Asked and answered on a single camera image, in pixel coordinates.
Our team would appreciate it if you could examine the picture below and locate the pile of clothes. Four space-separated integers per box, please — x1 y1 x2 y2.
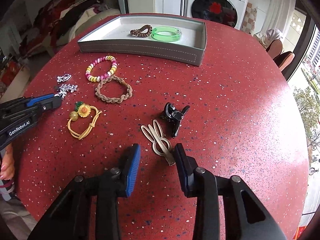
19 0 104 57

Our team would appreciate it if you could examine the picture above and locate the white washing machine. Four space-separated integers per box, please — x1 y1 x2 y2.
186 0 248 30

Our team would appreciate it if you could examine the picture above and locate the white hooded garment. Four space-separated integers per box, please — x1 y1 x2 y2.
253 28 283 48

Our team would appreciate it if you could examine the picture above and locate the grey jewelry tray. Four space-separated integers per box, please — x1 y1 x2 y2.
78 14 207 66

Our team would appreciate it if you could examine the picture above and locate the pink yellow spiral bracelet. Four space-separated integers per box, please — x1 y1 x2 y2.
85 55 118 83

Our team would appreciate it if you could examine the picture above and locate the silver heart hair clip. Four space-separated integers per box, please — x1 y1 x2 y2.
57 74 72 83

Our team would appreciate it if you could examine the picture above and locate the brown round chair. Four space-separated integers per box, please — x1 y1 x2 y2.
273 51 295 72
266 39 283 59

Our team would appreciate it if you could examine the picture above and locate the checkered beige cloth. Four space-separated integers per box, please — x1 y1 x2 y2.
240 3 258 35

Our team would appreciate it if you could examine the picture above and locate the brown braided bracelet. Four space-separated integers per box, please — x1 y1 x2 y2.
94 74 133 104

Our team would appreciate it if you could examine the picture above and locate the green leather sofa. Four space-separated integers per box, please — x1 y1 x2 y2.
41 0 120 56

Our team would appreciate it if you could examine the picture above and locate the beige rabbit hair clip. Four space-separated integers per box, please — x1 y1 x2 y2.
140 120 175 166

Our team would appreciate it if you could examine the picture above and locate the silver star hair clip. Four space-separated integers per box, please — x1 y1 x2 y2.
54 84 78 100

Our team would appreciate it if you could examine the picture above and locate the black claw hair clip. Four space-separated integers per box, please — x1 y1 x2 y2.
160 102 190 138

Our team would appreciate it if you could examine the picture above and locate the brown spiral hair tie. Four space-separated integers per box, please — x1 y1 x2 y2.
130 24 153 38

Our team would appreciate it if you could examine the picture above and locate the yellow sunflower hair tie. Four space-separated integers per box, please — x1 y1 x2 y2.
67 101 103 140

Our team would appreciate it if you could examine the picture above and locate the green translucent bangle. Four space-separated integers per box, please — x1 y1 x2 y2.
151 26 182 42

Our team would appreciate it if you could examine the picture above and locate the person's left hand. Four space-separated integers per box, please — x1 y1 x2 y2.
1 144 15 180

